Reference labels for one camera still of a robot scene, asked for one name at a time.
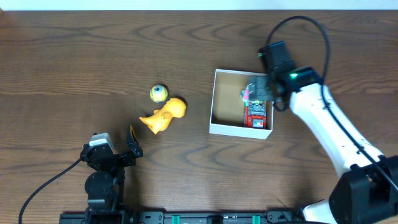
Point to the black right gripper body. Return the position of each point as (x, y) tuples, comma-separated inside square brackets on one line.
[(261, 83)]

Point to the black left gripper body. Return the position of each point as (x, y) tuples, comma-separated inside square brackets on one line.
[(119, 158)]

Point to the multicolour puzzle cube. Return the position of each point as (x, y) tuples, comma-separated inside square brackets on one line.
[(245, 97)]

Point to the red grey toy truck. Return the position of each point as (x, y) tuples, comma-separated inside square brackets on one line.
[(255, 116)]

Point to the orange toy dinosaur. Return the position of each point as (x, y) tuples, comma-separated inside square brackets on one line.
[(160, 120)]

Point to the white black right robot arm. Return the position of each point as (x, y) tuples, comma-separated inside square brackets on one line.
[(367, 188)]

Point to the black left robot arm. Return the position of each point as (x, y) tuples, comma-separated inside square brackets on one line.
[(105, 187)]

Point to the white open cardboard box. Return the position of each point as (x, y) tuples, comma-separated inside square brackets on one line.
[(227, 108)]

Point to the yellow grey ball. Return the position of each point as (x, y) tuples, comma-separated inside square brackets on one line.
[(158, 93)]

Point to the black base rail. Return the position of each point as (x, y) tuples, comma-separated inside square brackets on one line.
[(157, 217)]

